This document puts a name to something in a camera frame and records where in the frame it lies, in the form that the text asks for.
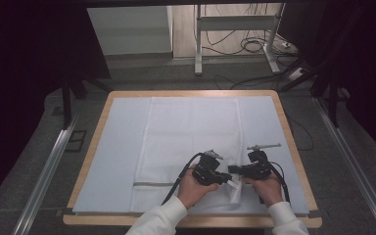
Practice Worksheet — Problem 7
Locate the person's left hand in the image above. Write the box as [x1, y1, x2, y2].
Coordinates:
[176, 164, 221, 211]

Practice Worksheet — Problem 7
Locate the wooden table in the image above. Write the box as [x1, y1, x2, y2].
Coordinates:
[62, 89, 323, 229]

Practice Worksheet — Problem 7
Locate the white cabinet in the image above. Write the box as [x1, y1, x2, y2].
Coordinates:
[86, 5, 174, 57]

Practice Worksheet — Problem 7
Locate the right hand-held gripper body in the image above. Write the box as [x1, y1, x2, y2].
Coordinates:
[246, 142, 283, 181]

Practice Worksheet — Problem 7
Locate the dark curtain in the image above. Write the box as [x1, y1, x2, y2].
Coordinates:
[0, 0, 113, 212]
[278, 0, 376, 165]

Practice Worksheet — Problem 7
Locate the right hand-held gripper black cable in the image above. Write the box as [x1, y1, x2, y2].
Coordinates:
[266, 161, 292, 205]

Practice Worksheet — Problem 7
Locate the white metal desk frame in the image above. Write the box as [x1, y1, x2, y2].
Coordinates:
[193, 3, 287, 76]

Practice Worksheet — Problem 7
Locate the white cloth towel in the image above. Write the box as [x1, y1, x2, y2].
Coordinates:
[129, 96, 245, 213]

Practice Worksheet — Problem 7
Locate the person's right hand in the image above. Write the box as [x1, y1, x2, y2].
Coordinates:
[243, 172, 284, 210]

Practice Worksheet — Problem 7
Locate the white power strip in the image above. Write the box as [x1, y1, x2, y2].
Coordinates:
[287, 67, 306, 81]

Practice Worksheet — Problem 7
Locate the tangle of black floor cables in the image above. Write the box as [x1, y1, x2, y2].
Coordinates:
[201, 3, 277, 57]

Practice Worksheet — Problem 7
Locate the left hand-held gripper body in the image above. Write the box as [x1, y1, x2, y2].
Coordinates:
[192, 149, 225, 187]

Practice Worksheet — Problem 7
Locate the thin black floor cable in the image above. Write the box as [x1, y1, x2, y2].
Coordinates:
[285, 112, 315, 153]

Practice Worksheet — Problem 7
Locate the hand-held gripper black cable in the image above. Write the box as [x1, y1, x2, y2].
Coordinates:
[266, 161, 292, 205]
[161, 152, 206, 207]

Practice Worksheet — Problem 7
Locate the left hand-held gripper black cable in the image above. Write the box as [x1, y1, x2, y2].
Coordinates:
[161, 152, 206, 207]

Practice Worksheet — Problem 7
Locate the black floor outlet frame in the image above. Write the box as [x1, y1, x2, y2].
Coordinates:
[65, 129, 88, 154]

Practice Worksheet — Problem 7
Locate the aluminium floor rail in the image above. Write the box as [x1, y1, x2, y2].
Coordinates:
[312, 97, 376, 235]
[11, 113, 80, 235]

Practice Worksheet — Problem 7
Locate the white table mat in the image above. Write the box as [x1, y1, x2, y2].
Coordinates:
[72, 95, 310, 216]

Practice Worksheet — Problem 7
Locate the black metal stand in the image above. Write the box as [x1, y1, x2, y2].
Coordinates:
[61, 75, 113, 131]
[279, 58, 341, 129]

